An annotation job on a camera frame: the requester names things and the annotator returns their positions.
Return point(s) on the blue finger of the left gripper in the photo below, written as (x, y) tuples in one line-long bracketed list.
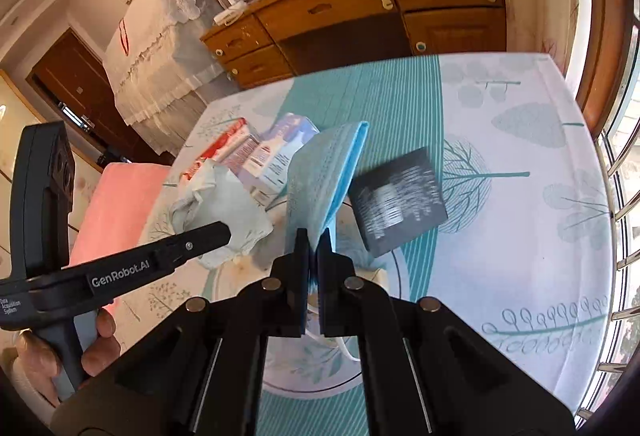
[(120, 273)]

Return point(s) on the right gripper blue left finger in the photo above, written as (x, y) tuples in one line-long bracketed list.
[(287, 305)]

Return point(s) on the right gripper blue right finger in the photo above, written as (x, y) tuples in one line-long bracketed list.
[(337, 317)]

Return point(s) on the black small box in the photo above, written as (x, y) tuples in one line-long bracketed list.
[(397, 202)]

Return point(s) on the light blue face mask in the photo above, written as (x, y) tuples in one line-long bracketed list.
[(319, 177)]

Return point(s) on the purple white carton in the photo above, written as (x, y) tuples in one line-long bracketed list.
[(265, 172)]

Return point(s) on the pink strawberry box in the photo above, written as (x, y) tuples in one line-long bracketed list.
[(230, 148)]

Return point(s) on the dark wooden door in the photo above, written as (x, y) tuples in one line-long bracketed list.
[(71, 78)]

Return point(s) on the white lace-covered cabinet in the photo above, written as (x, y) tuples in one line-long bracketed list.
[(161, 73)]

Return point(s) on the tree-print tablecloth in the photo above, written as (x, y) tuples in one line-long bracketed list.
[(526, 254)]

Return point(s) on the white power strip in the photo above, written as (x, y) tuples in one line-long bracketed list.
[(231, 14)]

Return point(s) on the wooden desk with drawers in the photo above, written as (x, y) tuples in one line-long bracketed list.
[(278, 39)]

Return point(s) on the window metal grille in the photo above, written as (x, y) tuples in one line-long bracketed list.
[(618, 146)]

